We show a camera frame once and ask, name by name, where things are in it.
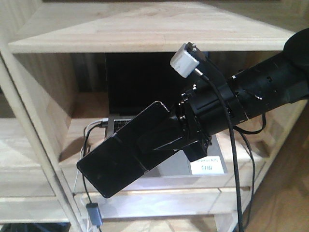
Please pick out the right white paper label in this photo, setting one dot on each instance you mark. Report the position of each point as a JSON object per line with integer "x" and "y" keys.
{"x": 207, "y": 165}

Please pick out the grey usb hub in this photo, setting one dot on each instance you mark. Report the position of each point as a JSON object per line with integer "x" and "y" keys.
{"x": 94, "y": 214}

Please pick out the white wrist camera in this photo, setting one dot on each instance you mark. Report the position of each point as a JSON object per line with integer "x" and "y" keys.
{"x": 182, "y": 62}

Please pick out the light wooden desk shelf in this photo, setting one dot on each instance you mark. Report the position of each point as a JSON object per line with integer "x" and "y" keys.
{"x": 43, "y": 111}

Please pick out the black smartphone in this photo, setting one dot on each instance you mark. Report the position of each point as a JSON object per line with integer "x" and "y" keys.
{"x": 118, "y": 161}

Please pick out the grey open laptop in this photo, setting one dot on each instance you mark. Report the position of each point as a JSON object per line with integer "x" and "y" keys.
{"x": 134, "y": 81}

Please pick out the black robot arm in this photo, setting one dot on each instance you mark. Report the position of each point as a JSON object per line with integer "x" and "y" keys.
{"x": 278, "y": 80}

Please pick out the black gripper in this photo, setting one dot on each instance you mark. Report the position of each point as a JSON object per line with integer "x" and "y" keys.
{"x": 203, "y": 112}

